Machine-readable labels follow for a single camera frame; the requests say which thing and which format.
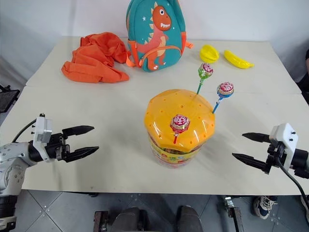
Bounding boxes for teal dinosaur backpack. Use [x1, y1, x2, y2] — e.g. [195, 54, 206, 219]
[125, 0, 195, 72]

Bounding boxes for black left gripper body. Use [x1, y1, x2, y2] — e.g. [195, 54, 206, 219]
[44, 132, 71, 162]

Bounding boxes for red wrapped lollipop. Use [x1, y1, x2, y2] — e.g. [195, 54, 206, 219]
[169, 114, 189, 145]

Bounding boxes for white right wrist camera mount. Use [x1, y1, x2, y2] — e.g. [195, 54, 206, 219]
[269, 123, 299, 171]

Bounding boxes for dark metal floor bracket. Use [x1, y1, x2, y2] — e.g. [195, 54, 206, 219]
[93, 210, 109, 232]

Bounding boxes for blue wrapped lollipop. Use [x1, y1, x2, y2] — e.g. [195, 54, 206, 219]
[212, 82, 235, 114]

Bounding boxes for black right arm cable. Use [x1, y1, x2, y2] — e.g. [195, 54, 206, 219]
[277, 154, 309, 217]

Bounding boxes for white blue sneaker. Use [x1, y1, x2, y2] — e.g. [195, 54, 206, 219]
[253, 195, 278, 220]

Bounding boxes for lollipop jar with orange lid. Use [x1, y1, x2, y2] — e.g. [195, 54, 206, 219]
[144, 88, 216, 171]

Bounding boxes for yellow toy banana peel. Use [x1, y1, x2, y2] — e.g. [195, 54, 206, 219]
[199, 44, 220, 63]

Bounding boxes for orange cloth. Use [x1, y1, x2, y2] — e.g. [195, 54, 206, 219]
[61, 31, 132, 84]

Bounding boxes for person in dark clothes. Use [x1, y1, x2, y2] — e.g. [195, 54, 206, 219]
[295, 49, 309, 105]

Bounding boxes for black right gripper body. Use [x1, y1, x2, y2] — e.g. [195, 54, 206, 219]
[264, 142, 286, 174]

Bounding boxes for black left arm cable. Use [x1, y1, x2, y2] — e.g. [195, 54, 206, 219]
[11, 119, 37, 143]

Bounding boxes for dark rounded robot foot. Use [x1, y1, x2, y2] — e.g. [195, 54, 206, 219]
[115, 207, 148, 232]
[177, 205, 204, 232]

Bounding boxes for green wrapped lollipop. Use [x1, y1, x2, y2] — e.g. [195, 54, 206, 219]
[196, 63, 214, 95]

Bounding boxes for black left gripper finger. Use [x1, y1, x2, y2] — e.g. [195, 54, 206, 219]
[64, 146, 100, 163]
[62, 125, 95, 140]

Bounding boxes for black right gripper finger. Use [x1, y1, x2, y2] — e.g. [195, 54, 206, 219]
[232, 152, 267, 172]
[242, 132, 271, 144]

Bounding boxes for black stand frame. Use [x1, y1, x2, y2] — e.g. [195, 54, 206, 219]
[0, 85, 21, 114]

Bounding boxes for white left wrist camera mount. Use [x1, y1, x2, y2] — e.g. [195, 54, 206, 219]
[32, 113, 53, 162]

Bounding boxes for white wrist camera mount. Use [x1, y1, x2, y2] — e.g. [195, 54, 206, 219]
[32, 113, 53, 162]
[269, 123, 299, 171]

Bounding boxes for yellow toy banana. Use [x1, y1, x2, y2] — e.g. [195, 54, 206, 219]
[224, 49, 255, 70]

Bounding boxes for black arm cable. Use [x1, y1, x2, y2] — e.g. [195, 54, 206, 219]
[277, 154, 309, 217]
[11, 119, 37, 143]

